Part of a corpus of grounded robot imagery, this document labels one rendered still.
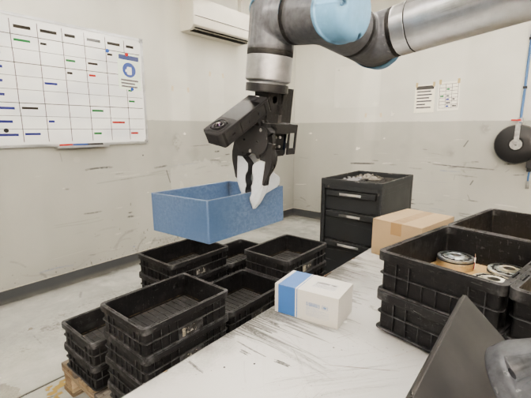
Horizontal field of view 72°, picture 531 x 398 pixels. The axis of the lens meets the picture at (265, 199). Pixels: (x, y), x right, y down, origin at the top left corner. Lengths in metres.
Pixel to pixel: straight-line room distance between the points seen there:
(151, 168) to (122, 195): 0.38
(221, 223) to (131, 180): 2.92
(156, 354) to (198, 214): 0.87
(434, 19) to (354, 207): 2.03
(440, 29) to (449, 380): 0.45
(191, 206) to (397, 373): 0.61
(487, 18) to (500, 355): 0.43
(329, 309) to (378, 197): 1.48
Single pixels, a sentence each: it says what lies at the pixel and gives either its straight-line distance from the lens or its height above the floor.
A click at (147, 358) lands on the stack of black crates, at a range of 1.39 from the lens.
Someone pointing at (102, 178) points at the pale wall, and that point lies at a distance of 3.36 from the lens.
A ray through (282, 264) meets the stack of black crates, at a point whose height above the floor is 0.58.
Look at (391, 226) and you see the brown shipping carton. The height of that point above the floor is 0.84.
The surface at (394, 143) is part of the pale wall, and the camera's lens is 4.56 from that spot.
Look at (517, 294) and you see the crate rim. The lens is 0.89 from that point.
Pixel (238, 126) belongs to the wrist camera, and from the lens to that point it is 0.56.
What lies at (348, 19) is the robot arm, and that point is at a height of 1.38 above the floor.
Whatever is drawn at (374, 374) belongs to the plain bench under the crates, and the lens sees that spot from 0.94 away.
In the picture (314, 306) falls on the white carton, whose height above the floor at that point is 0.75.
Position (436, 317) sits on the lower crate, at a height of 0.81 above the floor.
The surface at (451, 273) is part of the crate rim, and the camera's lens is 0.93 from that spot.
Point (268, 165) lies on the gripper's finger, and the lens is 0.60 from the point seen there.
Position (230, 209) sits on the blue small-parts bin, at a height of 1.11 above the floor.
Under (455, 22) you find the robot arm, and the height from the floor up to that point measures 1.38.
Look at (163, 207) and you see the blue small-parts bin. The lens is 0.66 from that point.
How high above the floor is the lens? 1.24
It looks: 11 degrees down
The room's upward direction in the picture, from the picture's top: straight up
